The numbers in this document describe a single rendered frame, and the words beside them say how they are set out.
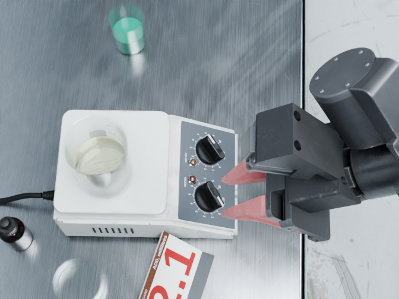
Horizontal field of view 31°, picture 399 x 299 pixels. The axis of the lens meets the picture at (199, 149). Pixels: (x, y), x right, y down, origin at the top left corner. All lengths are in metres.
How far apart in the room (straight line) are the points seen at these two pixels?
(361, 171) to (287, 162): 0.07
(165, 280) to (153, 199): 0.10
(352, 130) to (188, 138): 0.28
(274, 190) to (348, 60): 0.14
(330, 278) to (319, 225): 0.18
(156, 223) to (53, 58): 0.29
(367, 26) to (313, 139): 0.42
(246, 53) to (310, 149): 0.38
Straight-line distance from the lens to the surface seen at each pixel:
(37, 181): 0.87
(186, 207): 0.77
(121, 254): 0.83
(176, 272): 0.80
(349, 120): 0.56
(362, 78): 0.54
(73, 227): 0.79
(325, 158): 0.58
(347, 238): 0.84
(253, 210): 0.64
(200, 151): 0.80
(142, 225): 0.77
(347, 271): 0.83
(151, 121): 0.78
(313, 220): 0.64
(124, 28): 0.91
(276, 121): 0.56
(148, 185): 0.75
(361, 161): 0.60
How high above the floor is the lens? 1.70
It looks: 68 degrees down
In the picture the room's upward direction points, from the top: 1 degrees counter-clockwise
